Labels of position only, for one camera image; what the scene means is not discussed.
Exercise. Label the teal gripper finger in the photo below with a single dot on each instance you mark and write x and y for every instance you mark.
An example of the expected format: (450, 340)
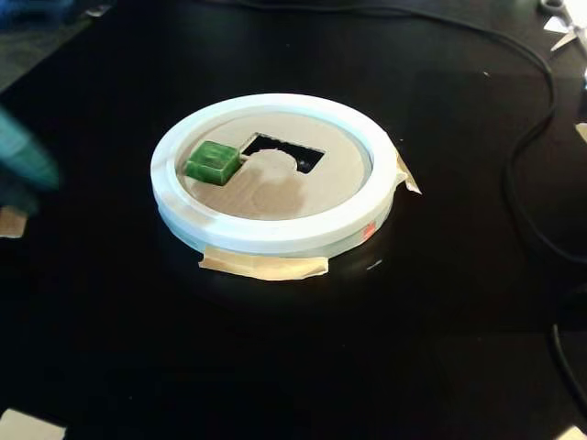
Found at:
(16, 197)
(25, 156)

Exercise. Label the green wooden cube block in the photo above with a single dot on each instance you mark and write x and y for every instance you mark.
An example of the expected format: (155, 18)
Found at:
(211, 160)

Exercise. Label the tan tape piece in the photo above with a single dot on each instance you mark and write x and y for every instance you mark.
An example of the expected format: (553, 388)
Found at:
(11, 222)

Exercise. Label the white paper sheet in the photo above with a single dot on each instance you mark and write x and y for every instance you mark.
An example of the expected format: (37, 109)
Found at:
(27, 426)
(575, 433)

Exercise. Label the wide masking tape strip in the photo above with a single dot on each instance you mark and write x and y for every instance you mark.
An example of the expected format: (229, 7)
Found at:
(266, 266)

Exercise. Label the white round shape sorter lid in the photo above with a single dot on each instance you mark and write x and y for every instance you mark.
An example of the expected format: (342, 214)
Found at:
(275, 229)

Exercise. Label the small red sticker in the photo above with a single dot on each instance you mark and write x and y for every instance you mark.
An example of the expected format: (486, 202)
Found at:
(368, 230)

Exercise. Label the small masking tape strip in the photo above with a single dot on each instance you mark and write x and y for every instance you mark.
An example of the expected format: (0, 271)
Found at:
(408, 176)

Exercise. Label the white paper scrap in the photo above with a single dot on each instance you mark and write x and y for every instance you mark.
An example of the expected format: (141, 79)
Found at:
(554, 24)

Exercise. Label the small white object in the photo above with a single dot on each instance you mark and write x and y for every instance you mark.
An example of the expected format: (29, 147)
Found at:
(581, 133)

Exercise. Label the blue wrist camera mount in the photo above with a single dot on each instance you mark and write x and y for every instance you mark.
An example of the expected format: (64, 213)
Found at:
(27, 9)

